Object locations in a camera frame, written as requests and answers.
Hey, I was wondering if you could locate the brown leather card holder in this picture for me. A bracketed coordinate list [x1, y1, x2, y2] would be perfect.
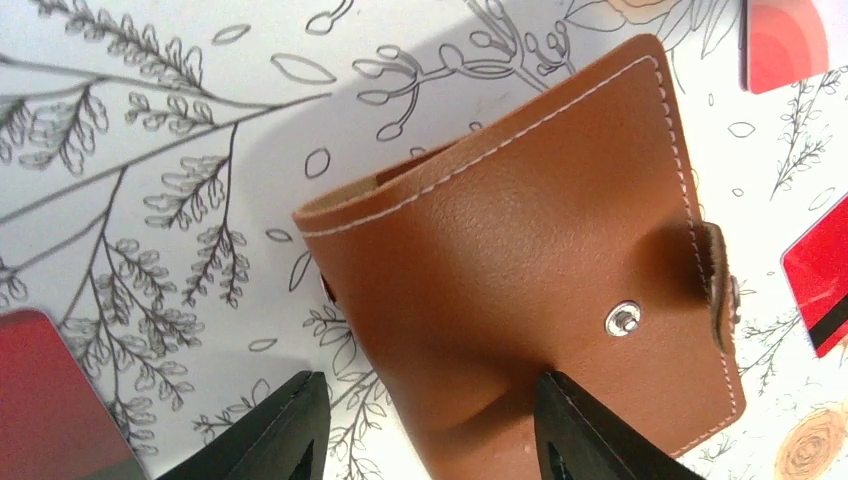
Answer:
[293, 34, 745, 479]

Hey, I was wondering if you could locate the red card centre pile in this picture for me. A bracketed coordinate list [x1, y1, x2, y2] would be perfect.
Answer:
[781, 197, 847, 358]

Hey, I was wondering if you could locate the red card upper left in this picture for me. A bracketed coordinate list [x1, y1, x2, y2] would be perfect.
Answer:
[1, 309, 145, 480]

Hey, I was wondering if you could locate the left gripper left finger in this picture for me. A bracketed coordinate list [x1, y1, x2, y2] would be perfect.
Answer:
[162, 371, 331, 480]

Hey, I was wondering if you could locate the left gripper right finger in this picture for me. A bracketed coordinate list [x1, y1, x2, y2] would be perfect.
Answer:
[534, 371, 702, 480]

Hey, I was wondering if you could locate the white card red circle top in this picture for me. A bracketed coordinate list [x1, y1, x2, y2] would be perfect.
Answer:
[744, 0, 847, 94]

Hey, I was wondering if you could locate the floral patterned table mat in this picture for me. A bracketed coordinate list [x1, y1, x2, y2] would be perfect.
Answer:
[1, 1, 847, 479]

